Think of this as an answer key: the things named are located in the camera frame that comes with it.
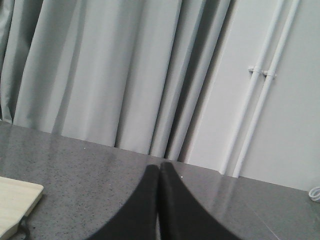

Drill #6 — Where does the white wall pipe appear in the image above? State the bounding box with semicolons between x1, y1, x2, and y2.
219;0;285;175
232;0;300;178

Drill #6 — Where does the wooden cutting board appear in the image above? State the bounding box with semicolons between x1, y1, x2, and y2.
0;177;44;240

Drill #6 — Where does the grey curtain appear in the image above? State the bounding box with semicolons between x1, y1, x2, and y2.
0;0;232;160

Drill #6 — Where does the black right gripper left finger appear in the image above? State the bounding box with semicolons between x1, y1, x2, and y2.
88;164;159;240

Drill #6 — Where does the black board strap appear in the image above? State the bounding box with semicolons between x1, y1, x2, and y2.
18;216;32;240

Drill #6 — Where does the white wall pipe right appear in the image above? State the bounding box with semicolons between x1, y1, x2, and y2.
232;0;300;178

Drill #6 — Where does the white wall pipe left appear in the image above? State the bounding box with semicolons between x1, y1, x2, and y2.
219;0;285;175

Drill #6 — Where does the white cable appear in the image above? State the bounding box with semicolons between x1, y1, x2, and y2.
307;186;320;202

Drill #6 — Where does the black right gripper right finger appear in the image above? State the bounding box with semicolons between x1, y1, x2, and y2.
159;162;239;240

